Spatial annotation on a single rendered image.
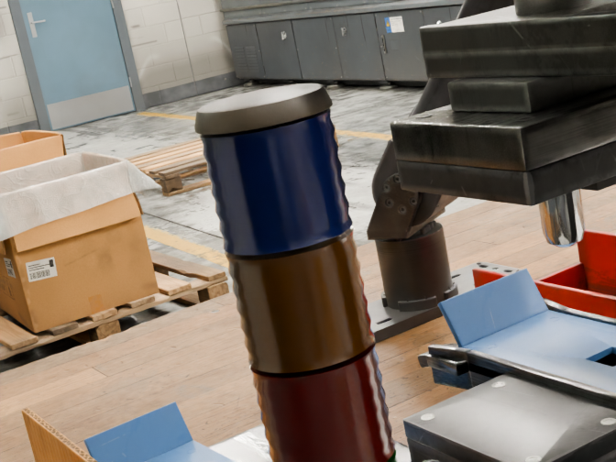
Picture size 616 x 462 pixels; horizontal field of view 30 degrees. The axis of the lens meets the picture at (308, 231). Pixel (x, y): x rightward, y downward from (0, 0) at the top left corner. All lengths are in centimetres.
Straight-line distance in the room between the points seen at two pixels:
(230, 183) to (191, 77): 1183
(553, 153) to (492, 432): 15
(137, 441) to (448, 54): 36
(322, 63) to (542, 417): 987
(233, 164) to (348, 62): 969
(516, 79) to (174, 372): 55
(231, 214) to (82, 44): 1143
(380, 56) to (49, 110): 368
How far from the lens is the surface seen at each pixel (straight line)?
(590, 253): 101
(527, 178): 52
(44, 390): 107
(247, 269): 32
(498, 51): 57
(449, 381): 70
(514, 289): 73
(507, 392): 63
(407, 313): 102
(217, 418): 90
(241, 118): 31
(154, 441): 80
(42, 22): 1164
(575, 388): 62
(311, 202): 31
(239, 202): 31
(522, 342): 69
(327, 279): 32
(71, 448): 73
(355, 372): 33
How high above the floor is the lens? 123
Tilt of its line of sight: 13 degrees down
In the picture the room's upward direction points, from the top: 11 degrees counter-clockwise
